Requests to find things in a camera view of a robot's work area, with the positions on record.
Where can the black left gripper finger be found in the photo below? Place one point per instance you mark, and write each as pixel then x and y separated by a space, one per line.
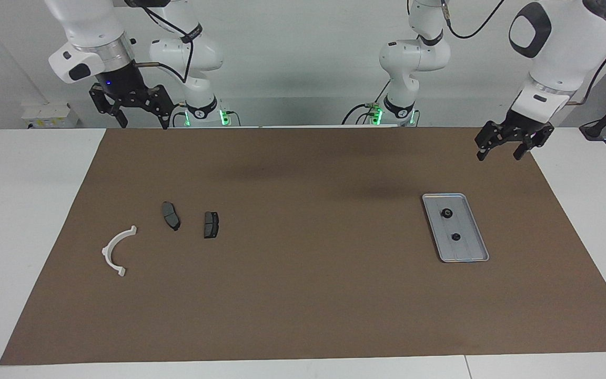
pixel 487 139
pixel 526 147

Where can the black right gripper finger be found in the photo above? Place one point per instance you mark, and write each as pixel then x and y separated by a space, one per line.
pixel 107 102
pixel 163 102

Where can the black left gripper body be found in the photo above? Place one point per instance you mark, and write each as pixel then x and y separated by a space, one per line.
pixel 529 129

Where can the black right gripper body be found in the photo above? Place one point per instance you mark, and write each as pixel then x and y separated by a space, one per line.
pixel 121 81

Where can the black bearing gear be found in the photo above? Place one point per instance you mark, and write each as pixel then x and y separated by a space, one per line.
pixel 446 213
pixel 456 237

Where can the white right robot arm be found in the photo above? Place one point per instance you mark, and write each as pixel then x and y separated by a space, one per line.
pixel 87 21

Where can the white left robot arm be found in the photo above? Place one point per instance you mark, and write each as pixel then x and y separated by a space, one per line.
pixel 561 42

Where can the silver metal tray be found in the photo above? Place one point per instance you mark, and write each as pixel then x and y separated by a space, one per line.
pixel 466 252

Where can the white power strip box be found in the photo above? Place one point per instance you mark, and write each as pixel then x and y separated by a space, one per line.
pixel 50 117

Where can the curved dark brake pad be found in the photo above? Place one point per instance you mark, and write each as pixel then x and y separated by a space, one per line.
pixel 171 216

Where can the rectangular dark brake pad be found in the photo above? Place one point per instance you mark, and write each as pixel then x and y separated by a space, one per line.
pixel 211 225

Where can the brown table mat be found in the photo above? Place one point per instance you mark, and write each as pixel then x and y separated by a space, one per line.
pixel 308 273

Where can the white semicircular plastic bracket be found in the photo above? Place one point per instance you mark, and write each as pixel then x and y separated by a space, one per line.
pixel 107 254

